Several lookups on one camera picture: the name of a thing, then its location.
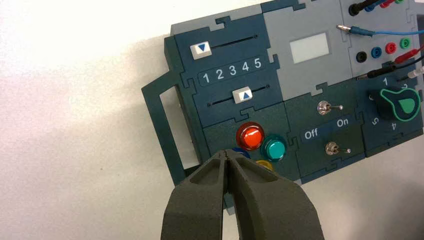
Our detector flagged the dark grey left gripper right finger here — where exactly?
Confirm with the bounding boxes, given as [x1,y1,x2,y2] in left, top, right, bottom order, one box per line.
[225,149,326,240]

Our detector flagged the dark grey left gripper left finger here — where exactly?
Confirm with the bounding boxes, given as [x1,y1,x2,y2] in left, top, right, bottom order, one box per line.
[160,149,228,240]

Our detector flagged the yellow round push button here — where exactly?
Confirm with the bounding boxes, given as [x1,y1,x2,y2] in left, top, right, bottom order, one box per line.
[255,160,275,172]

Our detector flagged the green round push button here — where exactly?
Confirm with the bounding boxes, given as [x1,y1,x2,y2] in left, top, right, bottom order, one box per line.
[260,134,288,163]

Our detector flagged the blue round push button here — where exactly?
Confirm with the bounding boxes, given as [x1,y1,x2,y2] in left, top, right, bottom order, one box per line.
[231,147,252,160]

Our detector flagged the red round push button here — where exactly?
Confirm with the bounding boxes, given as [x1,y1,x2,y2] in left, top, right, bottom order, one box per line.
[235,121,266,151]

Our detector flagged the white slider knob up arrow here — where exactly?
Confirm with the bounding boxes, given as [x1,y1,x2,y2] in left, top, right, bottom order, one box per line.
[232,86,254,105]

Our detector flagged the teal and grey control panel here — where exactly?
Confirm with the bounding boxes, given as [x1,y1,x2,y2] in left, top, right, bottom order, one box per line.
[141,0,424,216]

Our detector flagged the white slider knob down arrow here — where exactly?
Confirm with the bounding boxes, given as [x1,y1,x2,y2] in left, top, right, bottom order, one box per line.
[190,41,213,61]

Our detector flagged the black green rotary knob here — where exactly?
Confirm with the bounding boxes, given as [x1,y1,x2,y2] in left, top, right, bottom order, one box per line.
[368,87,422,123]

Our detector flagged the white rectangular display screen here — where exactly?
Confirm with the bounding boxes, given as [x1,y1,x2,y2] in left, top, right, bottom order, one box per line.
[289,32,331,65]

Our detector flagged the white loose banana plug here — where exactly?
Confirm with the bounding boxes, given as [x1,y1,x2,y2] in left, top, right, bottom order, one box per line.
[397,66,424,81]

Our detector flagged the black plugged banana plug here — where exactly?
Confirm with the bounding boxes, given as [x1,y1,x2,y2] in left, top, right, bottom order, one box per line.
[348,0,382,17]

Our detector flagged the metal toggle switch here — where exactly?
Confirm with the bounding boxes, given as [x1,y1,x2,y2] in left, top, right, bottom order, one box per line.
[317,101,344,116]
[325,141,352,157]

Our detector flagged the black loose banana plug cable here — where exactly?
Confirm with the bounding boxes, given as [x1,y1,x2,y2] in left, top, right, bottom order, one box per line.
[356,56,424,81]

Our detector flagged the blue loose banana plug cable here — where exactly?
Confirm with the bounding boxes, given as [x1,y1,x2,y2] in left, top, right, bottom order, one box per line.
[336,24,424,37]

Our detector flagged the red loose banana plug cable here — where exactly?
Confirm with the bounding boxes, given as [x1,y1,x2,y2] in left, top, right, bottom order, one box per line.
[394,44,424,64]

